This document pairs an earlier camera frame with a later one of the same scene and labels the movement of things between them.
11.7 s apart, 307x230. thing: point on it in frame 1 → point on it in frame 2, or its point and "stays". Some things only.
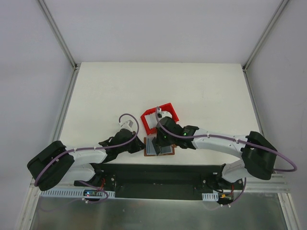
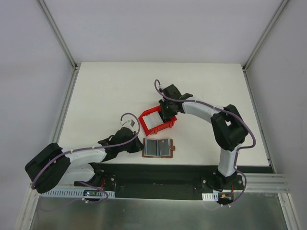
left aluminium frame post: (46, 11) stays
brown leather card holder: (149, 150) stays
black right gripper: (159, 138) → (166, 111)
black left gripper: (134, 144) stays
